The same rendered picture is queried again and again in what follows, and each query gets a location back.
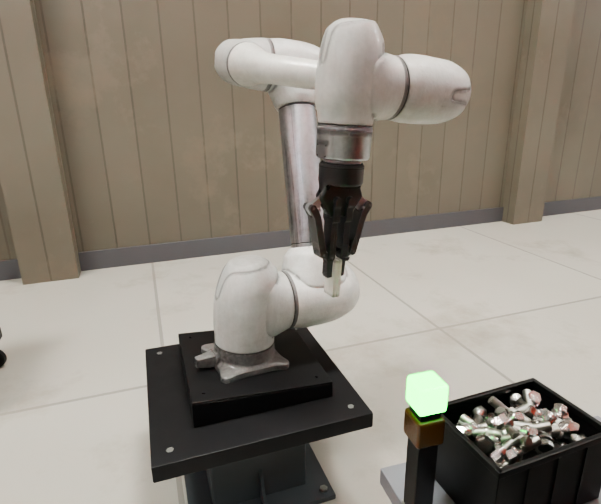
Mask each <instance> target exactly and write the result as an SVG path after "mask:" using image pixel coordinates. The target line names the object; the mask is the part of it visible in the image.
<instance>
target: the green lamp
mask: <svg viewBox="0 0 601 504"><path fill-rule="evenodd" d="M448 391H449V387H448V385H447V384H446V383H445V382H444V381H443V380H442V379H441V378H440V377H439V376H438V375H437V374H436V373H435V372H434V371H427V372H422V373H416V374H411V375H408V377H407V385H406V401H407V402H408V403H409V404H410V406H411V407H412V408H413V409H414V410H415V412H416V413H417V414H418V415H419V416H420V417H423V416H428V415H432V414H437V413H442V412H445V411H446V409H447V401H448Z"/></svg>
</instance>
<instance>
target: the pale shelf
mask: <svg viewBox="0 0 601 504"><path fill-rule="evenodd" d="M593 417H594V418H596V419H597V420H599V421H600V422H601V417H600V416H593ZM405 471H406V462H405V463H401V464H396V465H392V466H388V467H384V468H381V469H380V484H381V486H382V487H383V489H384V491H385V492H386V494H387V496H388V498H389V499H390V501H391V503H392V504H402V499H404V486H405ZM433 504H455V502H454V501H453V500H452V499H451V498H450V497H449V495H448V494H447V493H446V492H445V491H444V489H443V488H442V487H441V486H440V485H439V484H438V482H437V481H436V480H435V483H434V494H433ZM584 504H601V489H600V493H599V497H598V498H596V499H594V500H591V501H589V502H587V503H584Z"/></svg>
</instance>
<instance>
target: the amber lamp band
mask: <svg viewBox="0 0 601 504"><path fill-rule="evenodd" d="M444 431H445V419H444V418H443V417H442V416H441V418H439V419H435V420H430V421H426V422H420V421H419V420H418V419H417V417H416V416H415V415H414V414H413V413H412V411H411V410H410V407H408V408H406V409H405V416H404V433H405V434H406V435H407V437H408V438H409V439H410V441H411V442H412V443H413V445H414V446H415V447H416V448H417V449H424V448H428V447H432V446H436V445H441V444H443V441H444Z"/></svg>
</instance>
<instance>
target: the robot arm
mask: <svg viewBox="0 0 601 504"><path fill-rule="evenodd" d="M214 67H215V70H216V72H217V74H218V75H219V76H220V78H221V79H222V80H224V81H225V82H227V83H229V84H232V85H235V86H239V87H244V88H248V89H252V90H257V91H264V92H268V94H269V96H270V98H271V100H272V102H273V105H274V107H275V109H276V110H277V111H278V112H279V121H280V132H281V142H282V153H283V164H284V175H285V185H286V196H287V207H288V218H289V229H290V239H291V248H289V249H288V251H287V252H286V253H285V255H284V257H283V264H282V269H281V271H277V268H276V266H275V265H274V264H273V263H272V262H271V261H269V260H268V259H266V258H263V257H261V256H257V255H242V256H237V257H235V258H232V259H231V260H230V261H229V262H228V263H227V264H226V265H225V266H224V267H223V269H222V271H221V273H220V276H219V278H218V281H217V285H216V289H215V294H214V305H213V326H214V336H215V342H214V343H211V344H205V345H203V346H202V347H201V352H202V353H203V354H201V355H198V356H196V357H195V358H194V363H195V364H196V365H195V366H196V368H211V367H215V369H216V370H217V372H218V373H219V375H220V380H221V382H222V383H225V384H229V383H232V382H234V381H237V380H239V379H243V378H247V377H251V376H255V375H259V374H263V373H267V372H271V371H276V370H286V369H288V368H289V361H288V360H287V359H285V358H284V357H282V356H281V355H280V354H279V353H278V352H277V351H276V350H275V344H274V338H275V336H277V335H279V334H280V333H282V332H284V331H285V330H287V329H292V328H304V327H311V326H316V325H321V324H325V323H328V322H331V321H334V320H336V319H339V318H340V317H342V316H344V315H345V314H347V313H348V312H350V311H351V310H352V309H353V308H354V307H355V306H356V304H357V302H358V300H359V296H360V286H359V282H358V280H357V277H356V275H355V273H354V272H353V271H352V269H351V268H350V267H349V266H347V265H346V264H345V261H348V260H349V259H350V257H348V256H349V255H354V254H355V253H356V250H357V247H358V243H359V240H360V236H361V233H362V229H363V226H364V223H365V219H366V216H367V214H368V212H369V210H370V209H371V207H372V202H370V201H367V200H365V199H364V198H363V197H362V192H361V188H360V187H361V185H362V184H363V178H364V167H365V166H364V164H363V163H361V161H366V160H368V159H369V158H370V150H371V139H372V133H373V127H371V126H373V122H374V121H378V120H390V121H394V122H398V123H406V124H439V123H443V122H446V121H449V120H451V119H453V118H455V117H457V116H458V115H460V114H461V113H462V112H463V111H464V109H465V107H466V106H467V104H468V102H469V100H470V97H471V83H470V78H469V76H468V74H467V73H466V72H465V70H463V69H462V68H461V67H460V66H458V65H457V64H455V63H453V62H451V61H448V60H445V59H440V58H435V57H430V56H426V55H419V54H402V55H399V56H398V55H391V54H388V53H385V43H384V39H383V36H382V33H381V31H380V29H379V27H378V25H377V23H376V22H375V21H373V20H368V19H363V18H342V19H339V20H337V21H335V22H333V23H332V24H331V25H330V26H329V27H327V29H326V30H325V33H324V36H323V39H322V43H321V47H320V48H319V47H317V46H315V45H312V44H309V43H306V42H302V41H297V40H291V39H283V38H243V39H228V40H225V41H224V42H222V43H221V44H220V45H219V46H218V48H217V49H216V51H215V64H214ZM315 109H316V110H317V117H316V110H315ZM317 118H318V124H317ZM320 158H322V159H323V160H322V161H320ZM354 208H355V209H354ZM353 210H354V211H353Z"/></svg>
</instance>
